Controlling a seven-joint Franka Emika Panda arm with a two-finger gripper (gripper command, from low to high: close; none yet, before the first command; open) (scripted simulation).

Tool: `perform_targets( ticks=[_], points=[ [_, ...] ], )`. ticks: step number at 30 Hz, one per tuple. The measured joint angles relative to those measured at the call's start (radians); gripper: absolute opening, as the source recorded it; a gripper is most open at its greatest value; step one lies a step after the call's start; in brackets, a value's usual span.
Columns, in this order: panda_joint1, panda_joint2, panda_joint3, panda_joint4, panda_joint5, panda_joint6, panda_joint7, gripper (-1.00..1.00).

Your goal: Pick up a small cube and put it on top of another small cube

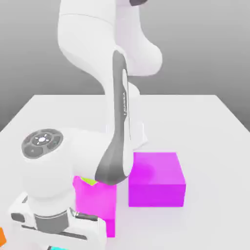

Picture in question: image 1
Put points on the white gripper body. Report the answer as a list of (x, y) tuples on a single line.
[(93, 233)]

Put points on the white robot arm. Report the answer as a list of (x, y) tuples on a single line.
[(87, 58)]

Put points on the small cyan cube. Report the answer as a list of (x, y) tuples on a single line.
[(57, 248)]

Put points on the small yellow-green cube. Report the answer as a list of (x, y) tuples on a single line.
[(88, 181)]

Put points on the small orange cube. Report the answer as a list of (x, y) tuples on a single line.
[(2, 238)]

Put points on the large pink box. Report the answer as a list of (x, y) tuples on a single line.
[(95, 201)]

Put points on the large magenta box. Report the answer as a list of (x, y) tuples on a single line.
[(156, 185)]

